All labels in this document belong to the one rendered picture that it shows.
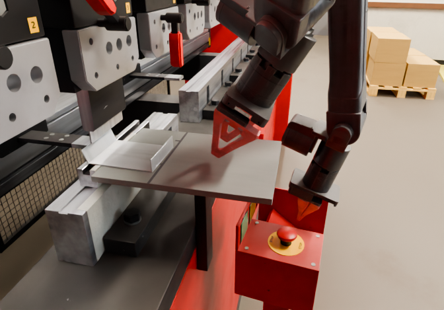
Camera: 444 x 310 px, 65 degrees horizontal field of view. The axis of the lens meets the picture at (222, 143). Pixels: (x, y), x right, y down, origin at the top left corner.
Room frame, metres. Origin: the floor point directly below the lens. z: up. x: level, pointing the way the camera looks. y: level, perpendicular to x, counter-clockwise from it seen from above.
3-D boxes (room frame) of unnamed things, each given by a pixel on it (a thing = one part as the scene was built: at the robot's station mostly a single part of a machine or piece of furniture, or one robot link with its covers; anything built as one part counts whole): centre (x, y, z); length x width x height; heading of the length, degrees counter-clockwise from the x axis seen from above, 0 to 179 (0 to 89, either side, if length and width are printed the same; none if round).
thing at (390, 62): (4.28, -2.14, 0.32); 1.09 x 0.78 x 0.64; 163
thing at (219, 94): (1.10, 0.00, 0.89); 0.30 x 0.05 x 0.03; 167
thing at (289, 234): (0.54, -0.13, 0.79); 0.04 x 0.04 x 0.04
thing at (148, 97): (1.19, 0.43, 0.81); 0.64 x 0.08 x 0.14; 77
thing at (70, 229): (0.58, 0.18, 0.92); 0.39 x 0.06 x 0.10; 167
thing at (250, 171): (0.49, 0.04, 1.00); 0.26 x 0.18 x 0.01; 77
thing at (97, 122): (0.52, 0.19, 1.08); 0.10 x 0.02 x 0.10; 167
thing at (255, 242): (0.58, -0.13, 0.75); 0.20 x 0.16 x 0.18; 161
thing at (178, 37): (0.66, 0.09, 1.15); 0.04 x 0.02 x 0.10; 77
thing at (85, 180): (0.55, 0.18, 0.99); 0.20 x 0.03 x 0.03; 167
